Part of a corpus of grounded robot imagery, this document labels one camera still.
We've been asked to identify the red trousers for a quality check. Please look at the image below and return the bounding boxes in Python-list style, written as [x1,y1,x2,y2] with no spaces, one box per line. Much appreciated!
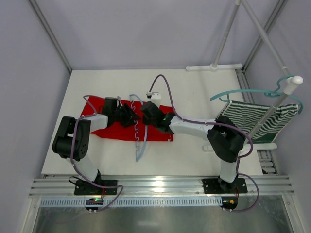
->
[80,97,173,142]

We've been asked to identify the light blue hanger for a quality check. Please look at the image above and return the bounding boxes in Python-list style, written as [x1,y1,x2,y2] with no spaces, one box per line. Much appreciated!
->
[129,93,149,163]

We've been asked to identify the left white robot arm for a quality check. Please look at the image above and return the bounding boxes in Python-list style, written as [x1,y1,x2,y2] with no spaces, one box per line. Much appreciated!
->
[52,95,140,196]

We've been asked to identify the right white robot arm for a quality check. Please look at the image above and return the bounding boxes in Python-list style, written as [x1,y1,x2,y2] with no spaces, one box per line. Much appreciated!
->
[140,101,245,193]

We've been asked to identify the teal hanger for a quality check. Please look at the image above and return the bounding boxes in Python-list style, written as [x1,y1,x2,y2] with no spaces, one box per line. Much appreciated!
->
[209,75,304,114]

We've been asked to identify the green white striped garment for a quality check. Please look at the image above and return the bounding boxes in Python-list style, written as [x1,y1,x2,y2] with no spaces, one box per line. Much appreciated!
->
[218,100,298,144]

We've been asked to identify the white clothes rack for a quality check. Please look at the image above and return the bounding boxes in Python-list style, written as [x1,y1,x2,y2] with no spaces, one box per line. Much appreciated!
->
[190,0,311,155]

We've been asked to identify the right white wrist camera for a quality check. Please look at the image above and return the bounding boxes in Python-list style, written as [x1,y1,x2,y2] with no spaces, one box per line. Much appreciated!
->
[146,91,162,107]

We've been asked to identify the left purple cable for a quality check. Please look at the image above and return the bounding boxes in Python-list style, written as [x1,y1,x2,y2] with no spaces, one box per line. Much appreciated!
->
[72,94,124,212]

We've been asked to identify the aluminium mounting rail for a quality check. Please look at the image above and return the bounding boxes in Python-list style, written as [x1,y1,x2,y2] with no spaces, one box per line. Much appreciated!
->
[29,175,294,197]

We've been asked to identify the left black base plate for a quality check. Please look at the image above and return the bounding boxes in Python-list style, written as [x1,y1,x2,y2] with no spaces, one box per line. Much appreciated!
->
[74,180,117,196]

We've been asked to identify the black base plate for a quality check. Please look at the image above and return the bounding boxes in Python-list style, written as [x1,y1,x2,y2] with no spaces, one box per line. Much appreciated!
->
[202,178,248,194]
[74,180,117,196]

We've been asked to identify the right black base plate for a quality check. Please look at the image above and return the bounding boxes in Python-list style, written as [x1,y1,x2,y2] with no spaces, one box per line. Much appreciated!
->
[202,178,248,194]

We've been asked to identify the slotted cable duct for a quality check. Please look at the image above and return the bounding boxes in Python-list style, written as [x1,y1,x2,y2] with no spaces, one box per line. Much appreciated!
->
[39,196,222,208]

